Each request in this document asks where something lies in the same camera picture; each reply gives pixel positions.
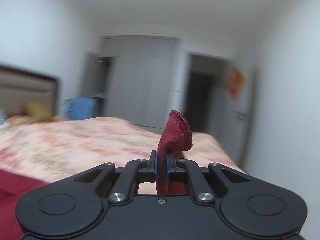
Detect dark red garment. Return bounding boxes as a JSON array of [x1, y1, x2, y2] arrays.
[[1, 111, 193, 239]]

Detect blue clothing pile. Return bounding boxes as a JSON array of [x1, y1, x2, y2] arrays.
[[66, 98, 96, 120]]

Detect grey room door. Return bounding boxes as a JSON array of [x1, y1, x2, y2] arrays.
[[210, 63, 254, 166]]

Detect floral peach bed quilt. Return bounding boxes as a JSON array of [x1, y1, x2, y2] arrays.
[[1, 115, 236, 183]]

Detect red paper door decoration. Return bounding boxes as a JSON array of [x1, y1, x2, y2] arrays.
[[226, 67, 246, 99]]

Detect grey wardrobe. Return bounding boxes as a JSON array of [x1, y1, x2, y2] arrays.
[[79, 36, 178, 134]]

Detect yellow pillow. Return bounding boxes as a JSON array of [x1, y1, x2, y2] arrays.
[[22, 101, 53, 122]]

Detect beige padded wooden headboard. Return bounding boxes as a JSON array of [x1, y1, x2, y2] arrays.
[[1, 64, 59, 116]]

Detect checked grey pillow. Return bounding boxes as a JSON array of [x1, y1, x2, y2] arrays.
[[0, 107, 7, 128]]

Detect metal door handle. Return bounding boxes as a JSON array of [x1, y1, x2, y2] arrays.
[[233, 111, 251, 121]]

